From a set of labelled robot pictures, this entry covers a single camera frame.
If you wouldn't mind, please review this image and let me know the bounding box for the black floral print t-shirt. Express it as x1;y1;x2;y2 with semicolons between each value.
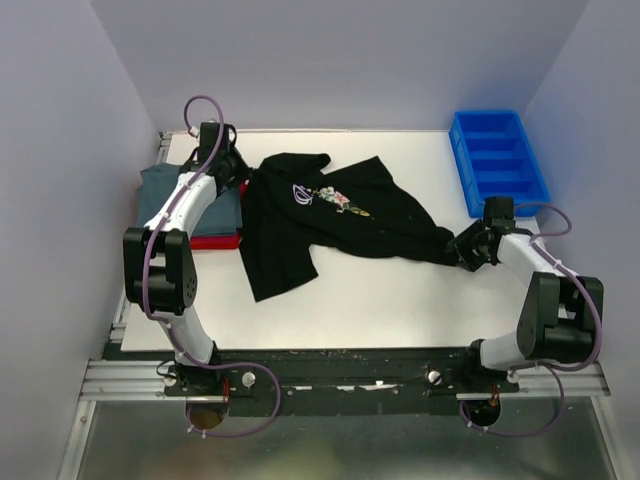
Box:
239;153;459;302

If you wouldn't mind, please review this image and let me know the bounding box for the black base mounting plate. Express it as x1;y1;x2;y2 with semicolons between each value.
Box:
102;347;586;419

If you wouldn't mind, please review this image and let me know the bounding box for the folded teal t-shirt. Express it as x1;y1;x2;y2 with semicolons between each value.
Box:
135;163;235;237

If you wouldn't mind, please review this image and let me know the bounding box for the blue plastic bin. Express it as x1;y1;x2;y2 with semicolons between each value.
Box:
449;110;550;218

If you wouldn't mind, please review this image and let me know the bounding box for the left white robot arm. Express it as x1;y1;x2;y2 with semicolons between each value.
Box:
123;123;251;395

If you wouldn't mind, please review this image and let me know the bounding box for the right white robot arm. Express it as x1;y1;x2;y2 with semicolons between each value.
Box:
447;196;604;392

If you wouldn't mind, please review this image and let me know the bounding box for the folded red t-shirt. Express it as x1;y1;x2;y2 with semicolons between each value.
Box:
190;182;247;250

